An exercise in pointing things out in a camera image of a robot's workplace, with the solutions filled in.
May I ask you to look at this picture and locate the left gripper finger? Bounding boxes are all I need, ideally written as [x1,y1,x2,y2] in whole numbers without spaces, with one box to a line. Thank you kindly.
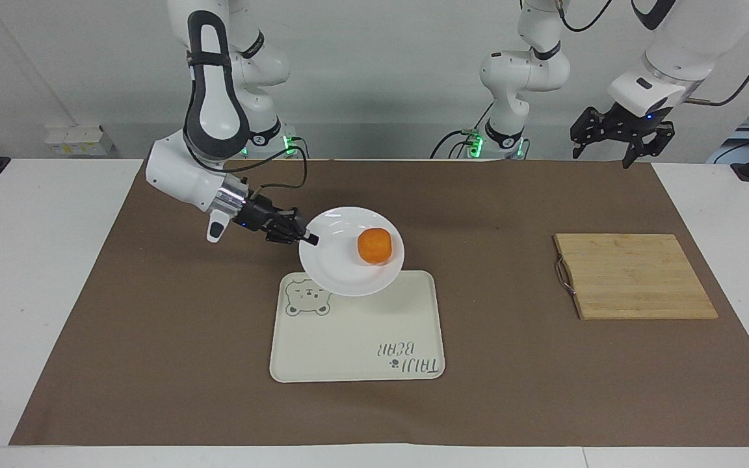
[570,107,613,161]
[622,121,676,170]

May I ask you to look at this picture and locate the orange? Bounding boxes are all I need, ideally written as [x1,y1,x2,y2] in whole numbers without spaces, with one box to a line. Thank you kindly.
[357,227,393,266]

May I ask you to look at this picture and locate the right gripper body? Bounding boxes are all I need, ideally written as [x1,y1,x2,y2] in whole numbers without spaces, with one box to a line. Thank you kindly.
[242,192,283,233]

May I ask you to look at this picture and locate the white round plate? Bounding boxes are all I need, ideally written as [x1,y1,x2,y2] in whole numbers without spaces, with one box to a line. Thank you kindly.
[298,207,406,298]

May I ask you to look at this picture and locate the cream tray with bear print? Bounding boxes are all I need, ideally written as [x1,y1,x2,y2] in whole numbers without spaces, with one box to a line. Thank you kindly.
[269,270,446,384]

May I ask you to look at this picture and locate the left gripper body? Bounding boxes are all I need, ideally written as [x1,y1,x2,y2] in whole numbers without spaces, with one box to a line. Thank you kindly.
[605,106,659,142]

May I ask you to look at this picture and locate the bamboo cutting board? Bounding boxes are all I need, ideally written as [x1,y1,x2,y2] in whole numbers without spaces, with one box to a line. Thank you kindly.
[553,233,719,321]

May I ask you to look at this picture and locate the white wall socket box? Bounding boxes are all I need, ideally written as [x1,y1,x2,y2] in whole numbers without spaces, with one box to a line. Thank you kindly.
[44,125,116,157]

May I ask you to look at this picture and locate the black cable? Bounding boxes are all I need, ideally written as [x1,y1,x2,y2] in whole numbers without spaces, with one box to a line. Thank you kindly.
[430,103,496,161]
[555,0,614,33]
[685,26,749,107]
[185,140,310,196]

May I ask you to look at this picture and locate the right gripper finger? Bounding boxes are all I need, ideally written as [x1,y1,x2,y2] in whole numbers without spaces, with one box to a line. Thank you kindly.
[278,207,314,239]
[265,224,321,247]

